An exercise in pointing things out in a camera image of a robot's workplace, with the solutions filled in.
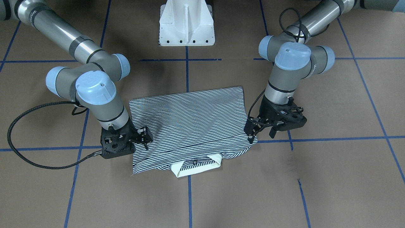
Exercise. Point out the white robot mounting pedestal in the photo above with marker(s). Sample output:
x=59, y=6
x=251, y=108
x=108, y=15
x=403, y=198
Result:
x=186, y=23

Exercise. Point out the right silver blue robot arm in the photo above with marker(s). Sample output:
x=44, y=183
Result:
x=27, y=55

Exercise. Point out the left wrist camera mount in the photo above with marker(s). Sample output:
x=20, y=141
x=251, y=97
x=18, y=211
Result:
x=289, y=116

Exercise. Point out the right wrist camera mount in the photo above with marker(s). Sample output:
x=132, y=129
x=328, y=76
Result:
x=116, y=144

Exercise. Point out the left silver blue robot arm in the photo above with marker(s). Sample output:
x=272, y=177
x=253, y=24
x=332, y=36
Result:
x=294, y=60

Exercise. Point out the striped polo shirt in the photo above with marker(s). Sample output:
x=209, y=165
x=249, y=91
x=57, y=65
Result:
x=192, y=132

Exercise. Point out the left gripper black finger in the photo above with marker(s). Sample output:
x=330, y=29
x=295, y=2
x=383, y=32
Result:
x=273, y=131
x=252, y=127

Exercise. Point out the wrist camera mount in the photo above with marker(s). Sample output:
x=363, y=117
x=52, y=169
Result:
x=116, y=144
x=289, y=116

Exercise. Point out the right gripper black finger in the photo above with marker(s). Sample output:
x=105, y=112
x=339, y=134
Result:
x=144, y=137

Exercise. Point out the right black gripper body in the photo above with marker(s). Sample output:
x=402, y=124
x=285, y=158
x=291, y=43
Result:
x=131, y=131

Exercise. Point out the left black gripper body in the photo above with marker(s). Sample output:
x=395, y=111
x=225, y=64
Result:
x=265, y=111

